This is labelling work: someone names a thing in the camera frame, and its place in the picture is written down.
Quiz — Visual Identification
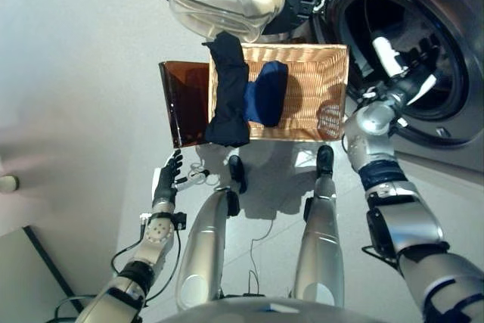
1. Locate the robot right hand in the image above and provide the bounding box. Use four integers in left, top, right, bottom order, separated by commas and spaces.
362, 35, 439, 107

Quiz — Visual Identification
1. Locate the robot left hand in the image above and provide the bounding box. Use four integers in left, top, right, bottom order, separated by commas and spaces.
152, 148, 211, 203

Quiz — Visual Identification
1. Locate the blue garment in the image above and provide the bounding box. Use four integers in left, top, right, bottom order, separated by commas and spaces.
244, 60, 290, 128

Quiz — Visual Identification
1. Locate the grey washing machine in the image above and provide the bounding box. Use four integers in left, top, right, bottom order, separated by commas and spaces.
294, 0, 484, 175

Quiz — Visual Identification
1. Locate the robot left leg silver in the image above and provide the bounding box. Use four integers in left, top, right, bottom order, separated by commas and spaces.
174, 186, 241, 311

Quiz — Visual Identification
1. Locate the robot leg silver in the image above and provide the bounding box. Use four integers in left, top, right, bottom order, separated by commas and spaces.
293, 177, 345, 307
174, 186, 241, 311

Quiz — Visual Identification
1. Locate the robot left foot black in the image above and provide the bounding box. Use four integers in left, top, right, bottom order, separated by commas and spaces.
228, 154, 247, 194

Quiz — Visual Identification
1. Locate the amber acrylic stand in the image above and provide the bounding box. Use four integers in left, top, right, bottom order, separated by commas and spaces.
157, 61, 211, 149

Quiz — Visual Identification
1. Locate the wicker laundry basket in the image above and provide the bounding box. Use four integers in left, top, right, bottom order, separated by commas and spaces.
206, 43, 349, 142

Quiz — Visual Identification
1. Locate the long black garment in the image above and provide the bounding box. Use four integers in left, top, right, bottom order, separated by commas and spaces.
201, 31, 251, 148

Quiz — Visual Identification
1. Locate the beige rounded object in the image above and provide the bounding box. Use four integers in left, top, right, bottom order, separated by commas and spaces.
0, 174, 20, 194

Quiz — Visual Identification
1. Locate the robot right leg silver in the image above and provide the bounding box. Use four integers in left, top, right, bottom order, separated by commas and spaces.
293, 177, 345, 307

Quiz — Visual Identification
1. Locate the dark edged grey panel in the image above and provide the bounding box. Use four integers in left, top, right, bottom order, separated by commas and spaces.
0, 224, 86, 323

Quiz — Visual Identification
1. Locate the robot torso grey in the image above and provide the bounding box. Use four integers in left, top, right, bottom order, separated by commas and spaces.
158, 296, 413, 323

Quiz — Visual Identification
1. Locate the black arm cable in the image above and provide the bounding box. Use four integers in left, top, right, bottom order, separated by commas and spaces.
54, 220, 182, 323

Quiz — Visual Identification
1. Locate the white floor cable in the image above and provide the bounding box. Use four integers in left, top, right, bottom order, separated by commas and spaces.
187, 163, 274, 296

